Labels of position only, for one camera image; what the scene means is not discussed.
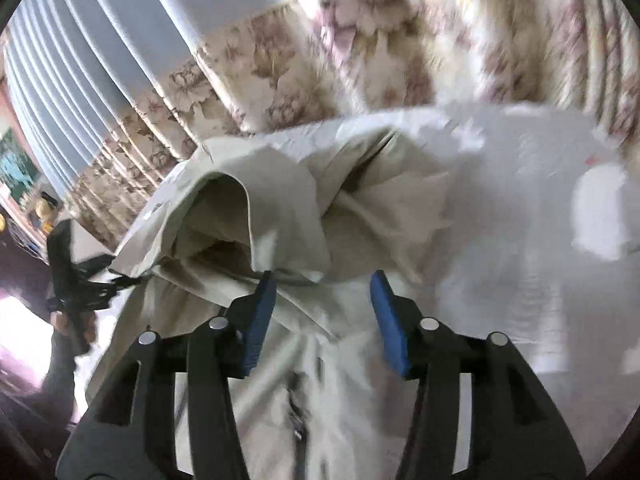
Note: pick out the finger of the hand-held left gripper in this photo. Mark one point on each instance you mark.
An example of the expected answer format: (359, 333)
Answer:
(107, 291)
(97, 262)

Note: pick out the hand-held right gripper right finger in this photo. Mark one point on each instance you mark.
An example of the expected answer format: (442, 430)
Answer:
(386, 310)

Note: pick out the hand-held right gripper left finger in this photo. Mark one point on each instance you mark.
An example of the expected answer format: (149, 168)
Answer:
(261, 310)

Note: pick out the beige jacket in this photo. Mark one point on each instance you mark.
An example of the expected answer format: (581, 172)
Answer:
(280, 200)

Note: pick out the person's left forearm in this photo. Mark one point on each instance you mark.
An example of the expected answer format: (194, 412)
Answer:
(62, 380)

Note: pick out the person's left hand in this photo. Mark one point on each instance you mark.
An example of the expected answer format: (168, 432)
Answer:
(75, 329)

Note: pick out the yellow round object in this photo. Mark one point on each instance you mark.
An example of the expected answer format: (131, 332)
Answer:
(44, 210)

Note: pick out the teal picture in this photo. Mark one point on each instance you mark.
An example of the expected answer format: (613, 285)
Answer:
(17, 167)

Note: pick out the grey printed bed sheet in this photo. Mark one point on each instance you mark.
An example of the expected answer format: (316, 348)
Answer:
(525, 260)

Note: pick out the floral curtain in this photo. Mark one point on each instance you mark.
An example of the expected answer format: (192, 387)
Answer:
(280, 60)

